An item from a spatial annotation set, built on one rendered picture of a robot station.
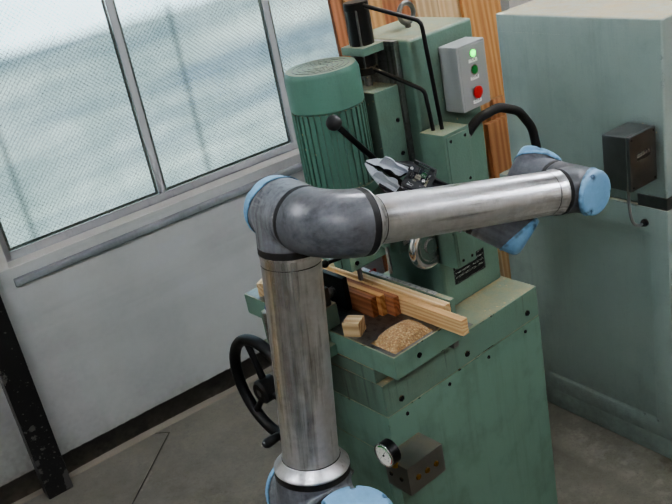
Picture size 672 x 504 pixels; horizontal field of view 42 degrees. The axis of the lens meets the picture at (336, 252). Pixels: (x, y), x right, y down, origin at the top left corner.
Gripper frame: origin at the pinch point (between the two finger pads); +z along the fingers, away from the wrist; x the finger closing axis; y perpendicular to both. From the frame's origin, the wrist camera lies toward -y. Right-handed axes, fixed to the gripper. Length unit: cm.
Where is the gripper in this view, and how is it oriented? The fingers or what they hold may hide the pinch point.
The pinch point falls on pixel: (370, 165)
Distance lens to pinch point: 191.0
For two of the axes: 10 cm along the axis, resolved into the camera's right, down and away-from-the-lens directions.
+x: -4.7, 8.7, -1.6
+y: -0.6, -2.1, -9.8
